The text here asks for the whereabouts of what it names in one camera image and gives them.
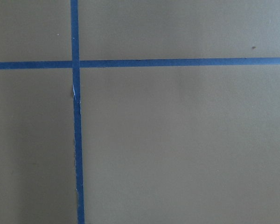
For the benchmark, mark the blue tape line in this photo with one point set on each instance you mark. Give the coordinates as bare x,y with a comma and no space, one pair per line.
75,35
177,62

